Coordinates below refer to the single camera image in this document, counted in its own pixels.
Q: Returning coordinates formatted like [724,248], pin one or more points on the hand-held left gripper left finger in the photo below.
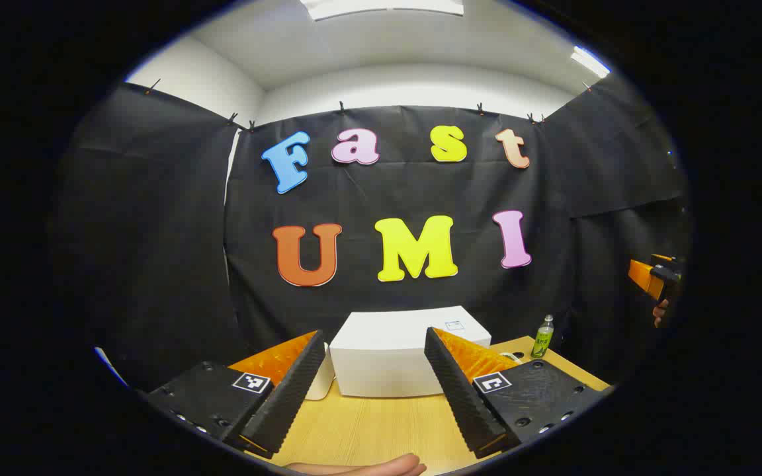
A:
[288,396]

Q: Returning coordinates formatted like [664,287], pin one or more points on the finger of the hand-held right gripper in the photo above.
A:
[642,277]

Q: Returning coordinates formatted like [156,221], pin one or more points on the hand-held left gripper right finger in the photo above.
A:
[460,396]

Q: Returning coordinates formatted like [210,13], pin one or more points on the white toaster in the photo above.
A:
[323,385]

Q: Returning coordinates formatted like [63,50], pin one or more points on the green label drink bottle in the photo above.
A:
[542,340]

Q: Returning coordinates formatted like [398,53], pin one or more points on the large ceiling light panel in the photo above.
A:
[381,6]

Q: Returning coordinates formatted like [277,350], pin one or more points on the white microwave oven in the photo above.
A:
[381,357]

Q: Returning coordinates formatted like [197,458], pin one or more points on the small ceiling light panel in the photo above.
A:
[589,61]

